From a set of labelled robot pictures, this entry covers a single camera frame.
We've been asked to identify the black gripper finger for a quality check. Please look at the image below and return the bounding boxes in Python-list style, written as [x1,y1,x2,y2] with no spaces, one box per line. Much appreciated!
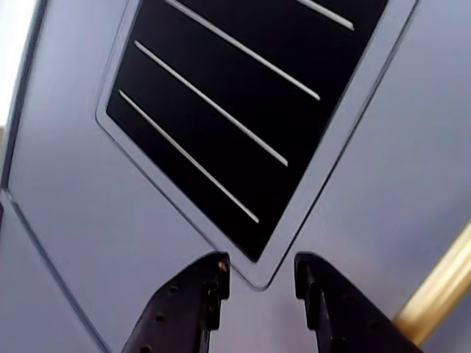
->
[121,251,231,353]
[293,251,424,353]

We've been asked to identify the blue door with striped window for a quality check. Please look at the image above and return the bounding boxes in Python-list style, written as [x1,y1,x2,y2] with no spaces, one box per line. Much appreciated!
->
[0,0,471,353]

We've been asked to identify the gold bar door handle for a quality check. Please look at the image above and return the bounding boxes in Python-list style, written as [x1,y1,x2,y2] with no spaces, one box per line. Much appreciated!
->
[392,222,471,346]

